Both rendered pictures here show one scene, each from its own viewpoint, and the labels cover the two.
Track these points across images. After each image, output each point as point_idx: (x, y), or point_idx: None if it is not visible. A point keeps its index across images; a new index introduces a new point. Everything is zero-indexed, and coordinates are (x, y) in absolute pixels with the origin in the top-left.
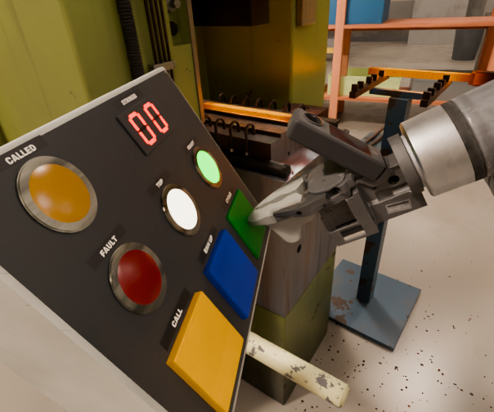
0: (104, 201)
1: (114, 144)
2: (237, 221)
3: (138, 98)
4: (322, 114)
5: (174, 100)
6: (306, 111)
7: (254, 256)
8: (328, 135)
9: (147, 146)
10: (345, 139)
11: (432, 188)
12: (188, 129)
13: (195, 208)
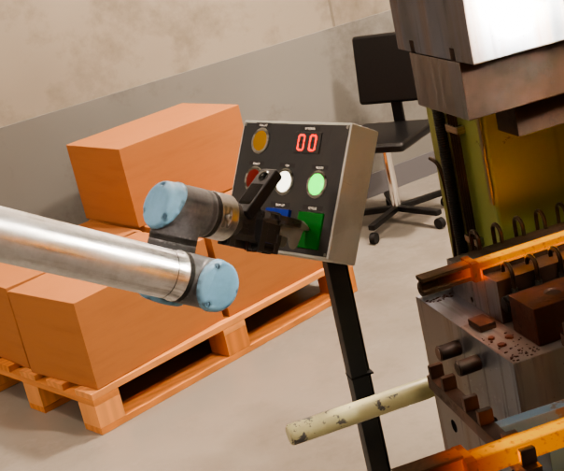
0: (266, 152)
1: (287, 139)
2: (301, 219)
3: (315, 130)
4: (520, 306)
5: (336, 142)
6: (272, 173)
7: None
8: (251, 182)
9: (295, 149)
10: (249, 191)
11: None
12: (328, 161)
13: (289, 188)
